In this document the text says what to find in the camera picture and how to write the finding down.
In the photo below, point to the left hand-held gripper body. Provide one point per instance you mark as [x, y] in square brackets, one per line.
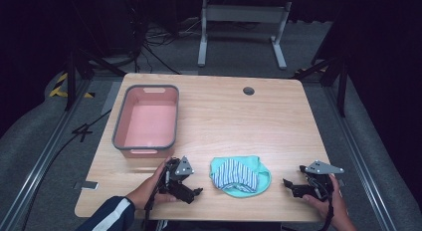
[180, 168]

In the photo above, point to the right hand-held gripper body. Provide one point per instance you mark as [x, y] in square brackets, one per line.
[320, 183]

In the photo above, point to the person's right hand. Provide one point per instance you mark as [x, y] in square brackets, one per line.
[335, 206]

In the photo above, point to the person's left hand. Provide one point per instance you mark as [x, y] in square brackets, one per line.
[147, 191]

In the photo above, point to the teal and striped cloth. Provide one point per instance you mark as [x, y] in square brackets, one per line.
[237, 176]

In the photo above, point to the pink basin with grey rim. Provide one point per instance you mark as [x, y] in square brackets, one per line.
[151, 124]

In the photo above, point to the grey tape strip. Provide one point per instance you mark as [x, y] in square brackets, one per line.
[87, 185]

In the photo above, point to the black metal stand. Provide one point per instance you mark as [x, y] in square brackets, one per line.
[70, 81]
[341, 88]

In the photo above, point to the yellow black hazard tape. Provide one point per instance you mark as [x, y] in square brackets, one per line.
[56, 91]

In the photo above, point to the grey metal floor rail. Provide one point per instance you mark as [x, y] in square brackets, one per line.
[361, 164]
[36, 168]

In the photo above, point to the white metal desk frame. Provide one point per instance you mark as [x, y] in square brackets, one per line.
[244, 13]

